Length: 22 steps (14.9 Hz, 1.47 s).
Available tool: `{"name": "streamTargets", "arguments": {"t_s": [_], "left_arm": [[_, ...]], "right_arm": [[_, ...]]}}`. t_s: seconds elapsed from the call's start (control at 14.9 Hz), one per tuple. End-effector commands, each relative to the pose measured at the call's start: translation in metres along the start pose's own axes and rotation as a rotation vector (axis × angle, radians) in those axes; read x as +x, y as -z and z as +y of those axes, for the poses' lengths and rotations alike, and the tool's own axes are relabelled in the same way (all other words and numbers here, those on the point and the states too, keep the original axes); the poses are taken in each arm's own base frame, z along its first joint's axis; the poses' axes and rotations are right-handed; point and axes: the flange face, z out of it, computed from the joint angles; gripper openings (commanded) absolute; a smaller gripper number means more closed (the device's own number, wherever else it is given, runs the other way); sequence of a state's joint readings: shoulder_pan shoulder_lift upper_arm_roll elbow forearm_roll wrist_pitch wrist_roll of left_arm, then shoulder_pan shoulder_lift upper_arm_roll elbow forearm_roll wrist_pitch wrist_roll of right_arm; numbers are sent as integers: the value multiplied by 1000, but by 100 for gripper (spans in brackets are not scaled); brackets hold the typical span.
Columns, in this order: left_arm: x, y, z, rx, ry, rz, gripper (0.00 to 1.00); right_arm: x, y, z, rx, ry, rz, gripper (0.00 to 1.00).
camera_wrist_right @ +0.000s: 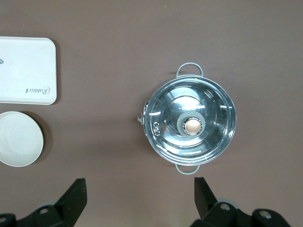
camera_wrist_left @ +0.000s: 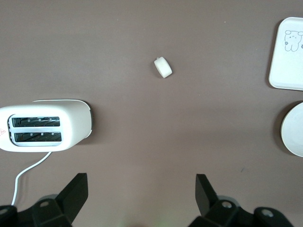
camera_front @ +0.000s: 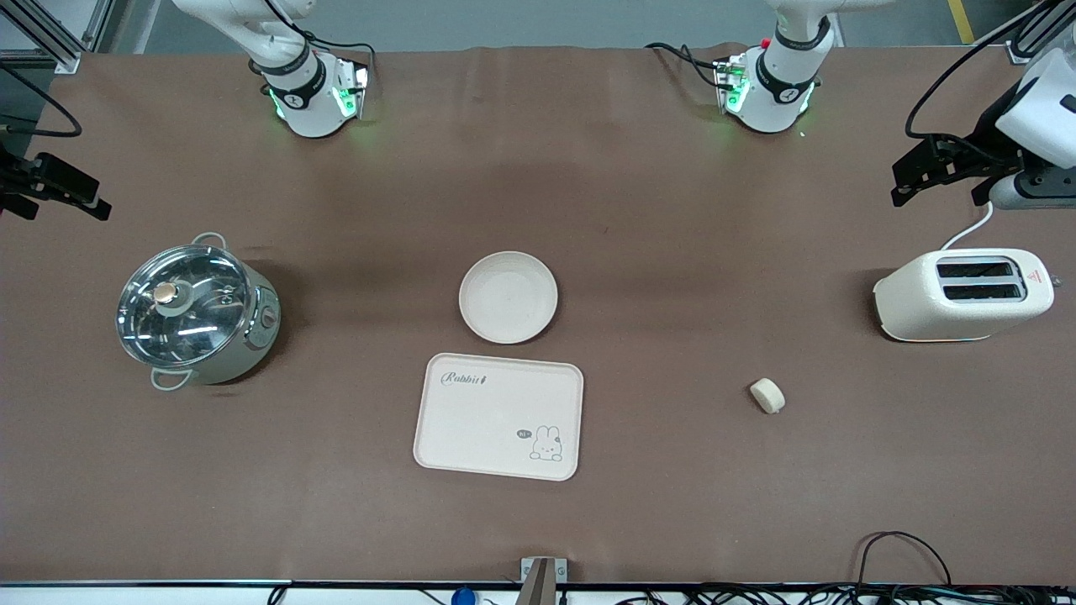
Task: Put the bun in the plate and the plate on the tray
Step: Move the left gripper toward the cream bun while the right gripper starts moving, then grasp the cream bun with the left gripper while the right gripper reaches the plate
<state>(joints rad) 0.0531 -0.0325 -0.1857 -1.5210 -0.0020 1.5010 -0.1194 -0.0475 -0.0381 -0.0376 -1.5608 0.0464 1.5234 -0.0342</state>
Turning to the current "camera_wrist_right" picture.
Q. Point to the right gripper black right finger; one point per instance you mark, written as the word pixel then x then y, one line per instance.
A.
pixel 213 212

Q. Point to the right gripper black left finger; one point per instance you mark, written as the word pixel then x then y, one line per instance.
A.
pixel 61 212

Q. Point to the white round plate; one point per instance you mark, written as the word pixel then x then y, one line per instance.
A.
pixel 19 139

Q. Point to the white rectangular rabbit-print tray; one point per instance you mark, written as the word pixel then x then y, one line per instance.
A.
pixel 23 71

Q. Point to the steel pot with glass lid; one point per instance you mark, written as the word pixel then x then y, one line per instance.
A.
pixel 188 172

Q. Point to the glass pot lid with knob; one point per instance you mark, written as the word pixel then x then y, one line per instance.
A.
pixel 213 106

